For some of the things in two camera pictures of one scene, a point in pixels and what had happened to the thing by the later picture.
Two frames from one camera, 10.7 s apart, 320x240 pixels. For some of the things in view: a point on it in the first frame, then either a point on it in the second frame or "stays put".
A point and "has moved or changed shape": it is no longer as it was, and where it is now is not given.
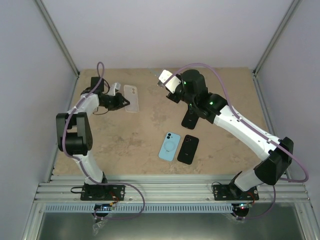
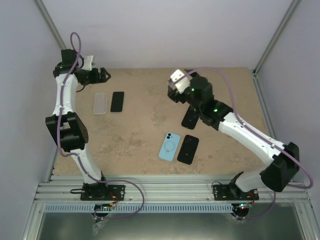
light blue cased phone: [169, 146] stays put
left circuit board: [101, 207] stays put
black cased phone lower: [188, 149] stays put
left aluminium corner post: [50, 23] stays put
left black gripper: [120, 98] → [96, 79]
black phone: [164, 76] has moved or changed shape
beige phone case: [131, 94] has moved or changed shape
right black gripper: [172, 98] stays put
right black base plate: [231, 192] stays put
